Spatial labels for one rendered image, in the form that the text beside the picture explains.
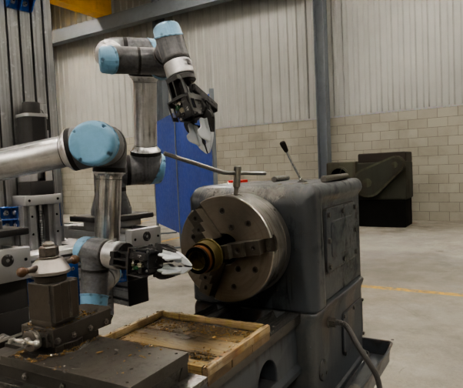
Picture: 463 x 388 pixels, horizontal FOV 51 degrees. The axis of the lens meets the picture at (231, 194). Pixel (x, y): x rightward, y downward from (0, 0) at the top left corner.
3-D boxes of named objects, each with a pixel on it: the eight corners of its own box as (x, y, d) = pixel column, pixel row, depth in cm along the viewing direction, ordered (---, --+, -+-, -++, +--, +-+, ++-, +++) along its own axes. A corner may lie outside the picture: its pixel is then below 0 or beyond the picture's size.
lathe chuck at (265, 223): (193, 282, 159) (199, 187, 155) (281, 306, 143) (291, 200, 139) (177, 289, 151) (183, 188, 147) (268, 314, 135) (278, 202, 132)
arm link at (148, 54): (135, 57, 143) (140, 38, 133) (173, 58, 147) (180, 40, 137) (138, 81, 142) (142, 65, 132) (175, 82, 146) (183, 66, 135)
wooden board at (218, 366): (161, 322, 144) (160, 309, 144) (271, 339, 126) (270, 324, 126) (84, 359, 118) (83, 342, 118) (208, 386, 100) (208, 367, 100)
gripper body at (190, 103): (172, 125, 126) (159, 81, 127) (191, 126, 133) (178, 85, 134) (195, 113, 122) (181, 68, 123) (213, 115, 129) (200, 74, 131)
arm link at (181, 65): (174, 71, 135) (198, 58, 131) (179, 86, 135) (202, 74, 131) (158, 67, 129) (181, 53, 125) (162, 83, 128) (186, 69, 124)
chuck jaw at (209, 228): (218, 243, 146) (196, 212, 149) (228, 234, 144) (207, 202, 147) (197, 249, 136) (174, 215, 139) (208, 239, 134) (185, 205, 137)
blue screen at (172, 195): (138, 235, 1008) (132, 122, 995) (176, 232, 1035) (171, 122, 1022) (190, 273, 620) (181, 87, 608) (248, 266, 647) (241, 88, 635)
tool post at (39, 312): (59, 313, 104) (56, 267, 103) (84, 318, 100) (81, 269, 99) (29, 324, 97) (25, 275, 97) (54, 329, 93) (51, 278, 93)
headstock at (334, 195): (262, 266, 220) (258, 180, 218) (368, 273, 196) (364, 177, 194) (186, 299, 169) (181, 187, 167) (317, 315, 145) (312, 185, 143)
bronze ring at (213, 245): (198, 235, 138) (180, 242, 130) (227, 236, 134) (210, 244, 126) (201, 266, 139) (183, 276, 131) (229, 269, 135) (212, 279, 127)
